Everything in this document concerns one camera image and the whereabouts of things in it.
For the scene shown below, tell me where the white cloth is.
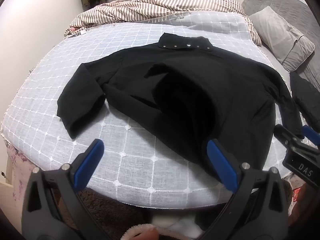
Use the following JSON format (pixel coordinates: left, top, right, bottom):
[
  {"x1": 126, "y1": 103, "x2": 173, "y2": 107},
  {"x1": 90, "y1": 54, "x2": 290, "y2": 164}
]
[{"x1": 152, "y1": 215, "x2": 202, "y2": 239}]

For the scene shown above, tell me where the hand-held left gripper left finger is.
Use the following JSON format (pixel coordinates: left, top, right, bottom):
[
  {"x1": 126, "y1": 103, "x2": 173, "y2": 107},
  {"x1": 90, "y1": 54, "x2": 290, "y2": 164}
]
[{"x1": 21, "y1": 139, "x2": 110, "y2": 240}]

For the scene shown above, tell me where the striped duvet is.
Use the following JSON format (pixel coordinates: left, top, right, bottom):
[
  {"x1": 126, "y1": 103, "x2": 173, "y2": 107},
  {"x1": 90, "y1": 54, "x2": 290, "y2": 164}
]
[{"x1": 64, "y1": 0, "x2": 262, "y2": 47}]

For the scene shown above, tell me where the black jacket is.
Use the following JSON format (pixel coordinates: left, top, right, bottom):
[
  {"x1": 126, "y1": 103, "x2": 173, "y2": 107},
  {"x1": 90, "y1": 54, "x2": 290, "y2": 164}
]
[{"x1": 57, "y1": 32, "x2": 304, "y2": 193}]

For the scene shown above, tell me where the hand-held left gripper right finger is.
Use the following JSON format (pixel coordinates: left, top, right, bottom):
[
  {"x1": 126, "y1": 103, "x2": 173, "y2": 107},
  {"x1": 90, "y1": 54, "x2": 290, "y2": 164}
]
[{"x1": 200, "y1": 139, "x2": 289, "y2": 240}]

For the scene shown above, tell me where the brown fuzzy clothing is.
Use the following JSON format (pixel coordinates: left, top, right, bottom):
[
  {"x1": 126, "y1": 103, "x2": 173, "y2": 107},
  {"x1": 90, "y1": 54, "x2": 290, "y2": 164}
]
[{"x1": 54, "y1": 187, "x2": 153, "y2": 240}]

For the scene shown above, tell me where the grey quilted bedspread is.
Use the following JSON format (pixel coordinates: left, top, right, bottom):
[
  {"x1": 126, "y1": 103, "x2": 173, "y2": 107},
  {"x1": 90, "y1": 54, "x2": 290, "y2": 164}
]
[{"x1": 241, "y1": 0, "x2": 320, "y2": 93}]

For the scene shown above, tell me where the white grid-pattern blanket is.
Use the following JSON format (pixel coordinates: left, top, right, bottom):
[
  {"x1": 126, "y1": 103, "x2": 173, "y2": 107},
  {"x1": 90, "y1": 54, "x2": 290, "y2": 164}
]
[{"x1": 0, "y1": 12, "x2": 298, "y2": 208}]

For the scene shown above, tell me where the red object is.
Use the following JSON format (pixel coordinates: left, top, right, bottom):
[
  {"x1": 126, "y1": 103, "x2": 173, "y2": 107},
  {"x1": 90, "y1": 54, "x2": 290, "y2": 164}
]
[{"x1": 292, "y1": 187, "x2": 304, "y2": 201}]

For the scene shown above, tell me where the grey pillow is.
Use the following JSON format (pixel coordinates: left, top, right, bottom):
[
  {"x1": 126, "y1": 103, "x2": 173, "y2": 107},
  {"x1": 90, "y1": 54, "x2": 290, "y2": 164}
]
[{"x1": 247, "y1": 6, "x2": 315, "y2": 73}]

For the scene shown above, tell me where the dark cloth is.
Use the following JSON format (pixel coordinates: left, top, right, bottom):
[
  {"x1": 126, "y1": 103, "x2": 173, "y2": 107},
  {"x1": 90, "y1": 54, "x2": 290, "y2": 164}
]
[{"x1": 290, "y1": 71, "x2": 320, "y2": 145}]

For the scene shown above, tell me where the pink floral bed sheet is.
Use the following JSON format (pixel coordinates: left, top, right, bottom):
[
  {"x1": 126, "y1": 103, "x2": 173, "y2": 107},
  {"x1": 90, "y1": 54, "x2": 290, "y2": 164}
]
[{"x1": 6, "y1": 142, "x2": 40, "y2": 220}]

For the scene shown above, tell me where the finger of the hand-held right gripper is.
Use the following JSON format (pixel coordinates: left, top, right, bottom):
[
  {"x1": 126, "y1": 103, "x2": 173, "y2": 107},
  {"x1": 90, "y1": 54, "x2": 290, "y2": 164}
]
[
  {"x1": 274, "y1": 124, "x2": 297, "y2": 153},
  {"x1": 301, "y1": 125, "x2": 320, "y2": 147}
]

